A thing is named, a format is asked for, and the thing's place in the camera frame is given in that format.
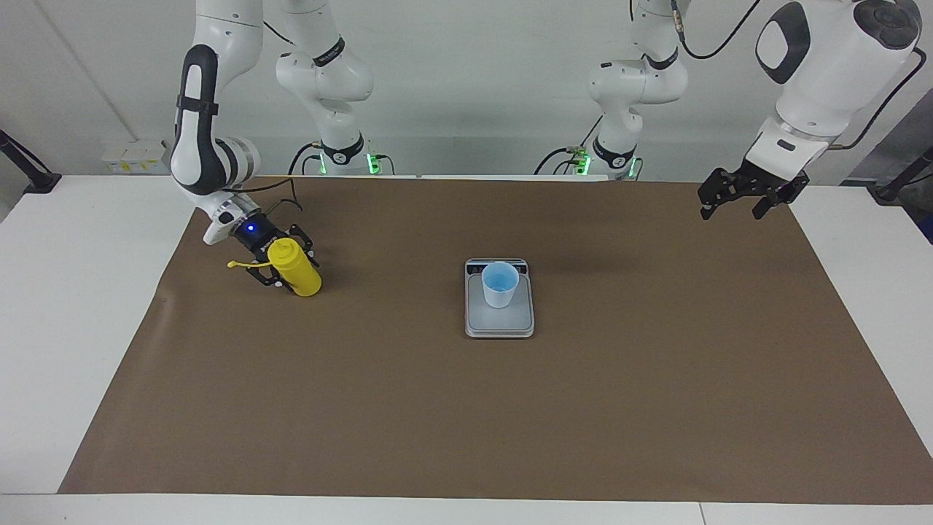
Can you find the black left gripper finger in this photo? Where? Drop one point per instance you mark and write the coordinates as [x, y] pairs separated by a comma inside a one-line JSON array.
[[787, 191], [720, 186]]

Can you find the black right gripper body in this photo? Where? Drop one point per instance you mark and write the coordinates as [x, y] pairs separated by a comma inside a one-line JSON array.
[[256, 237]]

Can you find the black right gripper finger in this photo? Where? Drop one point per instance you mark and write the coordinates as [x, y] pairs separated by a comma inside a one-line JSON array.
[[302, 235], [268, 278]]

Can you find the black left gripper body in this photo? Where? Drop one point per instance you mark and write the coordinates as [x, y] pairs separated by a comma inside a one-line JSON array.
[[762, 179]]

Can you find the yellow squeeze bottle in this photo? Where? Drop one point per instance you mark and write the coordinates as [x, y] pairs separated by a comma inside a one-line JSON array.
[[299, 270]]

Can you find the light blue plastic cup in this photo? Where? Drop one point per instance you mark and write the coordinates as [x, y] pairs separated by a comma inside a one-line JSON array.
[[500, 288]]

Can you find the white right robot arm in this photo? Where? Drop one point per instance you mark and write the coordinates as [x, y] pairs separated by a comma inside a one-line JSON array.
[[197, 153]]

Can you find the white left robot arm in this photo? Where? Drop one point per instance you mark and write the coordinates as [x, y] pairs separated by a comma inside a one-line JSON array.
[[816, 80]]

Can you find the digital kitchen scale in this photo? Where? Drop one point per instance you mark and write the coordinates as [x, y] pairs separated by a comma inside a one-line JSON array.
[[499, 321]]

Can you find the black clamp stand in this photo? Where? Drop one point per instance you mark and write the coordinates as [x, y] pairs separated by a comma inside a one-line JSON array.
[[36, 179], [893, 188]]

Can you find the brown paper mat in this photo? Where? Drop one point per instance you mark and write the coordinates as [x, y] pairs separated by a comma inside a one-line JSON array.
[[437, 401]]

